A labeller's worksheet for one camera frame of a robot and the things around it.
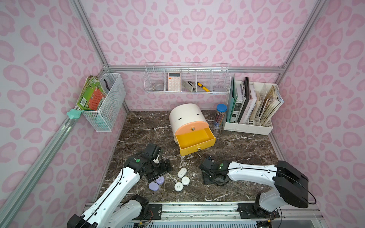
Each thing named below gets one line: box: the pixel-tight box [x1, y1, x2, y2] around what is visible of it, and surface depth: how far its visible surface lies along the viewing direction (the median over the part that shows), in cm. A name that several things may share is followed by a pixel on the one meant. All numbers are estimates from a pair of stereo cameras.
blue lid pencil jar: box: [213, 103, 228, 129], surface depth 99 cm
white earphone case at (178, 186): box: [174, 181, 183, 192], surface depth 82 cm
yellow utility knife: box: [196, 81, 211, 93], surface depth 100 cm
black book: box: [237, 76, 250, 124], surface depth 94 cm
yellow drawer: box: [175, 127, 216, 157], surface depth 84 cm
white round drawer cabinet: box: [169, 103, 216, 153], surface depth 87 cm
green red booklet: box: [76, 75, 107, 111], surface depth 73 cm
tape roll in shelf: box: [152, 84, 164, 91], surface depth 98 cm
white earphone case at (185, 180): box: [181, 176, 191, 186], surface depth 84 cm
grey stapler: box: [182, 80, 196, 92], surface depth 101 cm
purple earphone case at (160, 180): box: [155, 175, 165, 185], surface depth 84 cm
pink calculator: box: [167, 72, 182, 92], surface depth 97 cm
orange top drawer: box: [174, 121, 210, 136], surface depth 84 cm
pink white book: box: [239, 82, 257, 124], surface depth 95 cm
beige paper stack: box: [259, 85, 285, 127], surface depth 95 cm
